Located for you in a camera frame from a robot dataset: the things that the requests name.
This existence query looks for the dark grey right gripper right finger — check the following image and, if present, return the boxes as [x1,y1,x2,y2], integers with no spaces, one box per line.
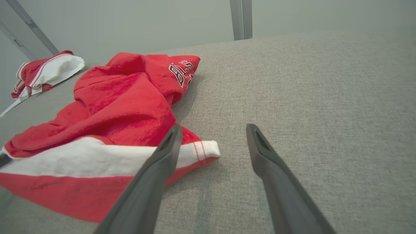
[246,123,337,234]

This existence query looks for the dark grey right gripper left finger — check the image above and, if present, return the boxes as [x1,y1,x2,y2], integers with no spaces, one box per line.
[94,125,183,234]

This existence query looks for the red white Bulls jersey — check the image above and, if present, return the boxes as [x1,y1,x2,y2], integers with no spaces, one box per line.
[0,52,221,223]
[0,50,85,118]

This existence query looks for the grey metal post bracket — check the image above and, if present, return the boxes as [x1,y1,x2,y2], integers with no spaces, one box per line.
[230,0,253,41]

